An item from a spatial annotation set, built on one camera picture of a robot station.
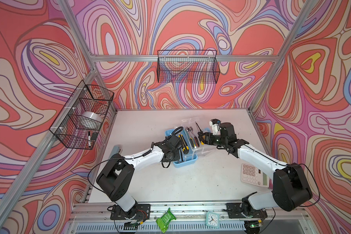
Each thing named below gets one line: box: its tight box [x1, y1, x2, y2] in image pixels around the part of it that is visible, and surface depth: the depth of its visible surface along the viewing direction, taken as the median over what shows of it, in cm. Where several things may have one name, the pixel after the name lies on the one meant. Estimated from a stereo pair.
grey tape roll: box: [79, 111, 103, 127], surface depth 73 cm
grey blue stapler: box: [108, 144, 119, 160], surface depth 93 cm
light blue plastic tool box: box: [164, 117, 216, 169], surface depth 86 cm
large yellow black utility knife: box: [177, 134, 190, 155], surface depth 88 cm
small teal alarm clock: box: [205, 211, 220, 229], surface depth 71 cm
